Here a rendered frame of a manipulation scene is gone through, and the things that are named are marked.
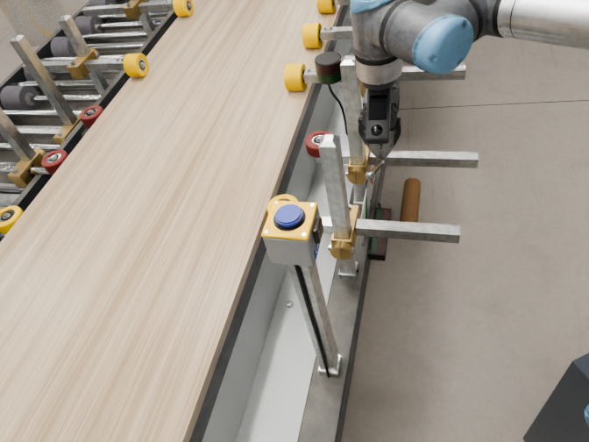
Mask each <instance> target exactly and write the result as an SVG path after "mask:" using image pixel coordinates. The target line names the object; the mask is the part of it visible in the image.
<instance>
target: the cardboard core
mask: <svg viewBox="0 0 589 442"><path fill-rule="evenodd" d="M420 193H421V182H420V181H419V180H418V179H416V178H408V179H407V180H406V181H405V182H404V190H403V198H402V205H401V218H400V222H413V223H417V222H418V212H419V202H420Z"/></svg>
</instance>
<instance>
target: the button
mask: <svg viewBox="0 0 589 442"><path fill-rule="evenodd" d="M275 220H276V222H277V224H278V225H280V226H282V227H292V226H295V225H297V224H299V223H300V222H301V220H302V209H301V208H300V207H299V206H297V205H295V204H286V205H284V206H281V207H280V208H279V209H278V210H277V211H276V213H275Z"/></svg>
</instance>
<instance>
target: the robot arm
mask: <svg viewBox="0 0 589 442"><path fill-rule="evenodd" d="M350 13H351V23H352V34H353V45H354V54H355V57H352V62H356V75H357V77H358V79H359V80H360V81H361V83H362V85H363V86H364V87H365V88H366V89H365V96H364V100H363V109H362V110H361V112H360V114H361V115H363V116H362V118H358V133H359V135H360V137H361V139H362V140H363V141H364V143H365V144H366V145H367V147H368V149H369V150H370V151H371V152H372V153H373V154H374V155H375V156H376V157H377V158H378V159H381V158H386V157H387V156H388V155H389V154H390V153H391V151H392V149H393V148H394V146H395V144H396V142H397V140H398V139H399V137H400V135H401V118H398V117H397V113H398V112H399V107H400V86H393V85H394V84H395V83H396V82H397V78H398V77H399V76H400V75H401V72H402V61H406V62H408V63H410V64H412V65H415V66H417V67H418V68H419V69H421V70H422V71H425V72H430V73H433V74H436V75H443V74H447V73H449V72H450V71H452V70H454V69H455V68H457V67H458V65H459V64H460V63H461V62H462V61H463V60H464V59H465V57H466V56H467V54H468V53H469V51H470V49H471V46H472V43H473V42H475V41H476V40H478V39H480V38H482V37H483V36H486V35H489V36H494V37H499V38H504V39H512V38H513V39H523V40H528V41H534V42H539V43H544V44H550V45H555V46H565V47H569V48H575V49H580V50H586V51H589V0H437V1H436V2H434V3H433V4H431V5H424V4H419V3H417V2H414V1H411V0H351V10H350ZM394 89H397V91H394ZM379 144H383V145H382V151H380V150H379Z"/></svg>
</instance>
